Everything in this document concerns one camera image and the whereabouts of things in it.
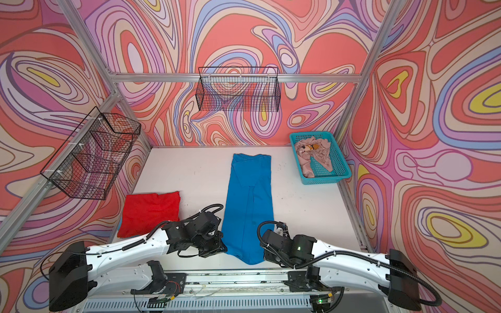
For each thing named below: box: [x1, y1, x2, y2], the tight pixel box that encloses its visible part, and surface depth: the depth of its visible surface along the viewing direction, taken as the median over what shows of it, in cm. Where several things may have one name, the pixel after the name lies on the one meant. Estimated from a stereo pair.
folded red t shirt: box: [117, 191, 181, 239], surface depth 90 cm
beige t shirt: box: [294, 136, 333, 179], surface depth 113 cm
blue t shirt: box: [222, 152, 275, 265], surface depth 101 cm
